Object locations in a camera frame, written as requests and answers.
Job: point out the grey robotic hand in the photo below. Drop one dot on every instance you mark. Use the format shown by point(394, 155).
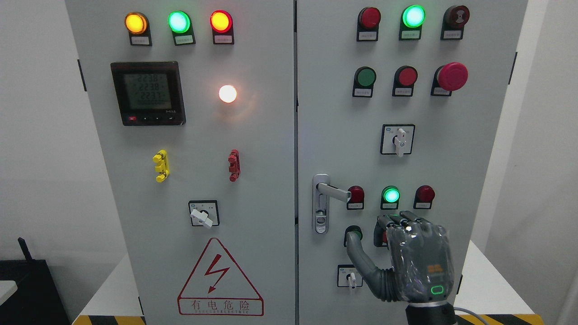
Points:
point(422, 270)

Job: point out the silver door handle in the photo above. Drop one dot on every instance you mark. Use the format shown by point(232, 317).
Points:
point(322, 191)

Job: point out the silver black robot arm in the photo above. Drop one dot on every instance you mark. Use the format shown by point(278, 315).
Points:
point(433, 313)

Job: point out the grey right cabinet door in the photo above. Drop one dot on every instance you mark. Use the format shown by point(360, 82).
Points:
point(340, 135)

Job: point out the grey cabinet door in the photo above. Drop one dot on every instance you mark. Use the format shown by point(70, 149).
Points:
point(256, 212)
point(340, 135)

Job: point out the grey left cabinet door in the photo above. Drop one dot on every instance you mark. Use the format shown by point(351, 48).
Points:
point(256, 212)

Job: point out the green indicator light left door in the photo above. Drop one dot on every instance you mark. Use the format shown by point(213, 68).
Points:
point(182, 31)

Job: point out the red push button lower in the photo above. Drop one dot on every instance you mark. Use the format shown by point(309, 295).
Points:
point(379, 237)

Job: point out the red push button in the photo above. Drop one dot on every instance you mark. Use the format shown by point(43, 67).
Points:
point(404, 81)
point(379, 237)

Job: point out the dark red indicator middle right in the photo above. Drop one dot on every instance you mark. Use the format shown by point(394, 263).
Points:
point(424, 197)

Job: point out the dark red indicator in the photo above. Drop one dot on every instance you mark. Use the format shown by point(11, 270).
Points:
point(367, 24)
point(356, 201)
point(424, 197)

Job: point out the green push button lower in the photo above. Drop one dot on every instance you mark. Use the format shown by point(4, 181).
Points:
point(356, 230)

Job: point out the green push button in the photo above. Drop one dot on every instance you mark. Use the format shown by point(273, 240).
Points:
point(356, 230)
point(364, 79)

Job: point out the green lit indicator middle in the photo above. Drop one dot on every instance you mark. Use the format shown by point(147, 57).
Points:
point(390, 198)

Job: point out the green lit indicator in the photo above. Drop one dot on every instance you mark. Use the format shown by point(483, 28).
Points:
point(390, 198)
point(412, 19)

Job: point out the dark red indicator middle left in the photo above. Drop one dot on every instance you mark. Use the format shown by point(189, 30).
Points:
point(356, 201)

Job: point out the red push button upper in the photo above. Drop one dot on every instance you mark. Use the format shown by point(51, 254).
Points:
point(404, 81)

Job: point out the red emergency stop button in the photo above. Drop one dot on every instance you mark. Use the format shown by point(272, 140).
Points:
point(448, 78)

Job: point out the green push button upper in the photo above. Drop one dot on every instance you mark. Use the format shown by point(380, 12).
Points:
point(364, 79)

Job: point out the red electric warning sticker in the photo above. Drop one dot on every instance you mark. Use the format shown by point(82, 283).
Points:
point(217, 286)

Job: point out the green lit indicator top right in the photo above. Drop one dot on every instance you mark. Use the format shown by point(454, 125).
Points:
point(412, 19)

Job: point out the dark red buzzer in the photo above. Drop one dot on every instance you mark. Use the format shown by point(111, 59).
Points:
point(454, 21)

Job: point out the dark red indicator top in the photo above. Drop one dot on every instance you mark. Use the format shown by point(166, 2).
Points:
point(367, 24)

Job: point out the white lit indicator light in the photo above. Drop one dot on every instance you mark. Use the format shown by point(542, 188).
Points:
point(228, 93)

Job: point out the red lit indicator light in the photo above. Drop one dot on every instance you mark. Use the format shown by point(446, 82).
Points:
point(221, 23)

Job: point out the black digital power meter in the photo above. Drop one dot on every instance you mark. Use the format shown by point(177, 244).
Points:
point(149, 93)

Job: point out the yellow indicator light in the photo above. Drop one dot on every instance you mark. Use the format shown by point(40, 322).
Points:
point(138, 27)

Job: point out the black box with antenna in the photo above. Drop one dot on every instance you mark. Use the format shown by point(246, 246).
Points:
point(36, 300)

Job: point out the white selector switch lower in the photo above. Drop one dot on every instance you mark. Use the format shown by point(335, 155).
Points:
point(349, 279)

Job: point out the white selector switch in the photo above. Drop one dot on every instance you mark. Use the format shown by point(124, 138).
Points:
point(397, 139)
point(349, 279)

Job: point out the white selector switch upper right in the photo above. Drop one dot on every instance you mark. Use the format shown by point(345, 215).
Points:
point(397, 139)

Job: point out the white selector switch left door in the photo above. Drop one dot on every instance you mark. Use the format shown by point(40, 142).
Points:
point(204, 213)

